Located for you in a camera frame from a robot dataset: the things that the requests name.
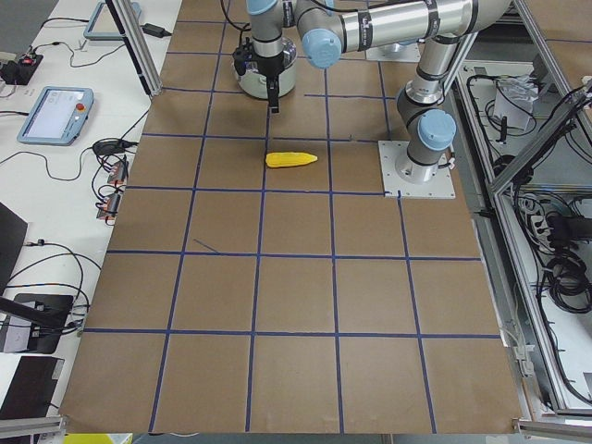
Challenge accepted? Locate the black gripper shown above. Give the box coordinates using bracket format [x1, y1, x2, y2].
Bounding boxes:
[232, 39, 283, 114]

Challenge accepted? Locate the yellow corn cob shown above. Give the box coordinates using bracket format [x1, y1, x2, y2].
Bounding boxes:
[265, 152, 318, 168]

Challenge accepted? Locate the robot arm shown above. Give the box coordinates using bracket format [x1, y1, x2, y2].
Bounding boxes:
[379, 39, 424, 54]
[233, 0, 509, 184]

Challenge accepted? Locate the white electric cooking pot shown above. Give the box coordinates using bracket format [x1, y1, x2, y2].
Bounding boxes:
[234, 37, 297, 99]

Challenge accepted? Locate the black power adapter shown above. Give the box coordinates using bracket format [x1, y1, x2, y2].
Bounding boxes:
[141, 23, 172, 38]

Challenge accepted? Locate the small circuit board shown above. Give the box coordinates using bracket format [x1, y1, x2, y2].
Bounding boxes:
[107, 159, 129, 186]
[96, 193, 121, 221]

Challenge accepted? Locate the blue teach pendant far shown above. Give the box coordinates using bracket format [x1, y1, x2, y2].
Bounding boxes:
[83, 1, 122, 41]

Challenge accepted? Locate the blue teach pendant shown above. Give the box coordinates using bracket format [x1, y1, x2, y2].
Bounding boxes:
[17, 86, 94, 146]
[83, 1, 122, 41]

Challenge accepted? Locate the brown paper table cover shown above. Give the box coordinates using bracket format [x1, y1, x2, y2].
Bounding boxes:
[61, 1, 521, 434]

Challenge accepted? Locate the blue teach pendant near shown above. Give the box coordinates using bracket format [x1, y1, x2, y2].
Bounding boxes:
[17, 86, 94, 146]

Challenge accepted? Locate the black box device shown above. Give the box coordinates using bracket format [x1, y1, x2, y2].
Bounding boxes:
[1, 356, 64, 420]

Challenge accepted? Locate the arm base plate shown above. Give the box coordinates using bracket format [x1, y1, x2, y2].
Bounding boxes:
[378, 141, 456, 200]
[365, 42, 421, 63]

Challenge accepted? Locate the aluminium frame post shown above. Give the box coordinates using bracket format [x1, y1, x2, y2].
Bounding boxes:
[105, 0, 163, 97]

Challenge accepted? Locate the black camera stand base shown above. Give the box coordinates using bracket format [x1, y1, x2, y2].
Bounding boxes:
[1, 293, 73, 354]

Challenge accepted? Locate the black cable bundle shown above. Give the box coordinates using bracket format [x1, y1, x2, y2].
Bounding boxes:
[536, 249, 591, 315]

